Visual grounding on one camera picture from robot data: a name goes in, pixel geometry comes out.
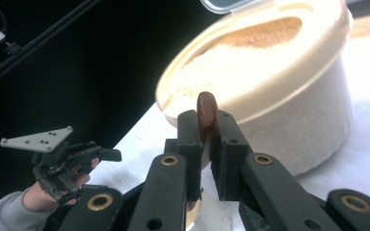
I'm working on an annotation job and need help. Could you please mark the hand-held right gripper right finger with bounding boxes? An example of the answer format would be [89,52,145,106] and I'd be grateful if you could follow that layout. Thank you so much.
[210,110,341,231]

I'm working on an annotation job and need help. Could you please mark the black metal stand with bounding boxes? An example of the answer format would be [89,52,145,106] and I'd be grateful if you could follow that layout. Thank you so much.
[0,0,101,93]

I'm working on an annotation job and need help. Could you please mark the cream rice container with lid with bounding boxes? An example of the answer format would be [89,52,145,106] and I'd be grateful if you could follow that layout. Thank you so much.
[155,0,355,177]

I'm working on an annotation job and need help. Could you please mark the brown wooden spoon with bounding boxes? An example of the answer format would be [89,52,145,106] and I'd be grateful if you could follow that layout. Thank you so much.
[196,90,222,162]

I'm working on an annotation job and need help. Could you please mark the white table cover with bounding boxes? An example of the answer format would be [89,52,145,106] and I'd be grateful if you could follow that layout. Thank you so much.
[88,32,370,231]

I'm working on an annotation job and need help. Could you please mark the brown granules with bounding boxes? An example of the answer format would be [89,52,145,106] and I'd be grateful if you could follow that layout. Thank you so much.
[175,16,304,98]

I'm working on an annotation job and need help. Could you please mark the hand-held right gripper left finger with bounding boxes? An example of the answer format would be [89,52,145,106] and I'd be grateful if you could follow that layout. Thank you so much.
[127,110,204,231]

